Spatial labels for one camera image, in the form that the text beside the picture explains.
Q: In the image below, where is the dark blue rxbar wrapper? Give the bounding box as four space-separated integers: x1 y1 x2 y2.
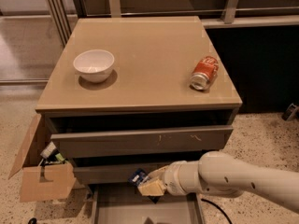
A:
127 168 162 204

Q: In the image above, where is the white packet in box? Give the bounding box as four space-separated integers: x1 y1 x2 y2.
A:
40 142 57 159

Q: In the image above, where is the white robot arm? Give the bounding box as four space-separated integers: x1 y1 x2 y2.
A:
137 151 299 213

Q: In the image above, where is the white ceramic bowl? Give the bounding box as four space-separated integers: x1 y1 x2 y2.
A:
73 49 115 83

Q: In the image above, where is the brown cardboard box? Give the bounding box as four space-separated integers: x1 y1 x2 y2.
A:
8 114 76 203

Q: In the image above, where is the grey top drawer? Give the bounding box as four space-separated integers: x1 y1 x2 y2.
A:
51 125 233 158

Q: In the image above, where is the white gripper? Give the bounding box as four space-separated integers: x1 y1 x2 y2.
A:
137 161 188 197

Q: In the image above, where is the black floor cable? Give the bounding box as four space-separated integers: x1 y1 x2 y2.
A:
201 198 234 224

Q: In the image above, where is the green packet in box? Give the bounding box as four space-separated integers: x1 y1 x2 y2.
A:
55 153 65 163

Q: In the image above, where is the grey drawer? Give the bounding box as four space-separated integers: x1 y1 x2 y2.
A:
73 161 172 185
90 183 206 224
51 125 233 158

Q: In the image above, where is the grey drawer cabinet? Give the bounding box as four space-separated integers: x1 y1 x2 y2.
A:
35 15 243 224

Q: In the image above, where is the grey middle drawer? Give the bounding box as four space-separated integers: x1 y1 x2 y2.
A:
73 161 172 185

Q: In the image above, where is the orange soda can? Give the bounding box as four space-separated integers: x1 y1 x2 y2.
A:
190 56 219 91

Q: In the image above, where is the grey bottom drawer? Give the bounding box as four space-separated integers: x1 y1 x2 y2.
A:
90 183 206 224

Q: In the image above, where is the metal railing frame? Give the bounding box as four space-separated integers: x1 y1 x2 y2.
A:
46 0 299 43

